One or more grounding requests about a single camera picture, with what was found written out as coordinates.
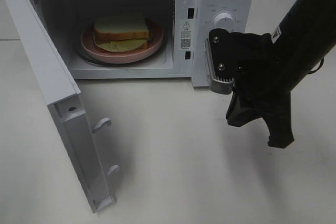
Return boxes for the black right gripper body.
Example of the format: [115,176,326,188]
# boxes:
[231,33,294,148]

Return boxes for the white power knob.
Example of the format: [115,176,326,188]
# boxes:
[213,12,235,32]

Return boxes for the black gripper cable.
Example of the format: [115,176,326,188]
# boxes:
[307,57,325,76]

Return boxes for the white microwave door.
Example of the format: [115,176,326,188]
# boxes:
[5,0,114,213]

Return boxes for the pink speckled plate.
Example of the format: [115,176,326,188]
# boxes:
[80,19,164,64]

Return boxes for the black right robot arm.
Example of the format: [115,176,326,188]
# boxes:
[205,0,335,148]

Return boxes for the white microwave oven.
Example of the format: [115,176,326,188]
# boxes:
[33,0,251,87]

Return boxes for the white bread sandwich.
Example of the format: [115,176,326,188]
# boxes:
[93,13,150,52]

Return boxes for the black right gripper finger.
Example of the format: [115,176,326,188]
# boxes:
[205,28,234,95]
[226,92,261,127]

